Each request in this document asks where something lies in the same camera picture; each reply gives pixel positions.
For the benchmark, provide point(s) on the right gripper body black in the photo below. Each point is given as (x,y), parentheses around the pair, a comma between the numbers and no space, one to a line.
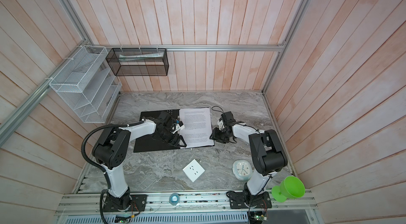
(221,135)

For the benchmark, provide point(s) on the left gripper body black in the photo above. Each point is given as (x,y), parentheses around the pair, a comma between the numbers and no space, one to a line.
(168,136)

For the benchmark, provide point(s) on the printed paper sheet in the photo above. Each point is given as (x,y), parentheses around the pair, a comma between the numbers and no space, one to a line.
(198,128)

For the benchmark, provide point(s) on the blue folder black inside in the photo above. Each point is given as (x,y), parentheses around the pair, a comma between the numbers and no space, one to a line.
(147,144)

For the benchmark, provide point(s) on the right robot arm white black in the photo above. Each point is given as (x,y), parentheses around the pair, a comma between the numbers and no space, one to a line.
(268,157)

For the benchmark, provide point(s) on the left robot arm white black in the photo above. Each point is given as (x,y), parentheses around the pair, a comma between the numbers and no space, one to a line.
(110,152)

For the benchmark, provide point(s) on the white oval alarm clock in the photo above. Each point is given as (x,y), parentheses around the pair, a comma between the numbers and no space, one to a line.
(242,170)

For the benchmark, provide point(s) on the blue tape roll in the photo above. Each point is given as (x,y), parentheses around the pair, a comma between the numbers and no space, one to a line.
(174,199)

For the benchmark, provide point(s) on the green plastic funnel cup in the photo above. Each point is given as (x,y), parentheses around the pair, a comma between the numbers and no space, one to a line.
(290,188)

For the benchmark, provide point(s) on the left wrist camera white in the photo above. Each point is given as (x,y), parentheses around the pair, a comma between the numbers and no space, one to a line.
(177,126)

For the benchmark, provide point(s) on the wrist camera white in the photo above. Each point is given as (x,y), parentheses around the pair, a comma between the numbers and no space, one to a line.
(220,124)
(177,126)

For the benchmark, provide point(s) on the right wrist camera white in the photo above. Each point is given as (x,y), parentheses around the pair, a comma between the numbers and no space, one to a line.
(220,124)

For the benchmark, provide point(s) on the white wall socket plate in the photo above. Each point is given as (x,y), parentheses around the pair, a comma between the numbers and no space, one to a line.
(193,170)

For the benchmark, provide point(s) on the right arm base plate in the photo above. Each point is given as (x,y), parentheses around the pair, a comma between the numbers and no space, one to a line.
(244,200)

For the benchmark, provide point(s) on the black wire mesh basket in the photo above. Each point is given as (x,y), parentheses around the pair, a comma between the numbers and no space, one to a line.
(138,61)

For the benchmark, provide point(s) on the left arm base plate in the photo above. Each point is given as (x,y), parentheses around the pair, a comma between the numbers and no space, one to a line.
(126,203)

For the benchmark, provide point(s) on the white wire mesh shelf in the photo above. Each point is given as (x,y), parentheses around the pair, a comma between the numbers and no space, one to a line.
(86,87)

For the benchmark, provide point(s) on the horizontal aluminium frame bar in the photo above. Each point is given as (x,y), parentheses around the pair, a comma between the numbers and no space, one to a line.
(206,48)

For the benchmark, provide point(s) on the aluminium mounting rail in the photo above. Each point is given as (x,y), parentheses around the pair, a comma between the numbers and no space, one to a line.
(189,201)

